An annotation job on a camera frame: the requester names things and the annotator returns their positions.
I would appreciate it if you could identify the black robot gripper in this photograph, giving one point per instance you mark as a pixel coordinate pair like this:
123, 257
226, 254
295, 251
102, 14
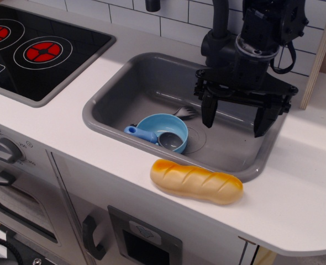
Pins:
246, 82

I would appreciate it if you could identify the blue handled grey spoon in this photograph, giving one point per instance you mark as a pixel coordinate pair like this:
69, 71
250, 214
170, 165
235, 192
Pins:
167, 140

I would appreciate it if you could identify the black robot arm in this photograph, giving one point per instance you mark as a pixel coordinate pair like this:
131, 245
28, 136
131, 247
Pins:
271, 25

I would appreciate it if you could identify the light blue plastic bowl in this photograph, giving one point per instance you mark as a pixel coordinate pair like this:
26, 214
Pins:
159, 123

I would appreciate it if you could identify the grey toy sink basin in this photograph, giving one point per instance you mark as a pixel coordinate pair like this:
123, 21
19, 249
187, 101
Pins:
154, 83

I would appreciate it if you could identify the grey plastic fork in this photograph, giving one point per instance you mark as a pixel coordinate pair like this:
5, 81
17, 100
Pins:
185, 113

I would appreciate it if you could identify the dark grey toy faucet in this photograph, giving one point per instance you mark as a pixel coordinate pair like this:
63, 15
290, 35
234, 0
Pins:
218, 45

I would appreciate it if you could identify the toy bread loaf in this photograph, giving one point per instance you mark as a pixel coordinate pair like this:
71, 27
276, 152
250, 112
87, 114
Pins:
195, 182

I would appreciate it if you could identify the grey dispenser panel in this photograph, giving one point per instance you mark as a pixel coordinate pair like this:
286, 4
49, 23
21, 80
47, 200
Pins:
143, 243

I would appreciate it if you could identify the black toy stovetop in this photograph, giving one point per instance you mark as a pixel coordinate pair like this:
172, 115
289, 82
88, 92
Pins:
40, 56

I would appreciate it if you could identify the grey oven knob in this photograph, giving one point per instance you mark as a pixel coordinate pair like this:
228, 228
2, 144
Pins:
10, 152

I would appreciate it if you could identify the wooden side post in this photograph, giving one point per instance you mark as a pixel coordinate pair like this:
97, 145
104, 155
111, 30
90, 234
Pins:
314, 72

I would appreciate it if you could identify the dark grey cabinet handle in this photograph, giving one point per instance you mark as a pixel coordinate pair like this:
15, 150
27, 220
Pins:
88, 228

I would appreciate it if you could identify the grey oven door handle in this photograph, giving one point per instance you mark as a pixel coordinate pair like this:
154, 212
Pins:
6, 179

